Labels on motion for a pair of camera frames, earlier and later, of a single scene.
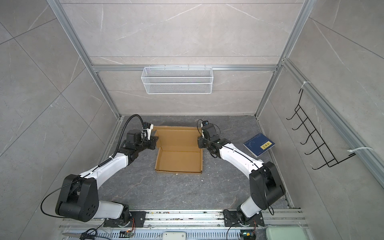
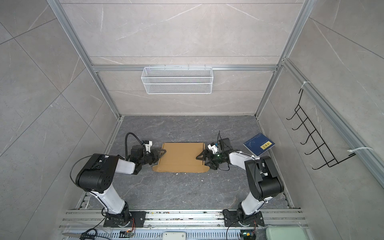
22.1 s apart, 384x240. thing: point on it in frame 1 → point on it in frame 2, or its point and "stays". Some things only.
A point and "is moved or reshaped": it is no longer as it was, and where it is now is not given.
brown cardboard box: (178, 149) is moved or reshaped
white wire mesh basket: (177, 80) stays
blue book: (259, 145) stays
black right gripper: (200, 141) → (206, 153)
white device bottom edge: (174, 235) stays
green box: (285, 233) stays
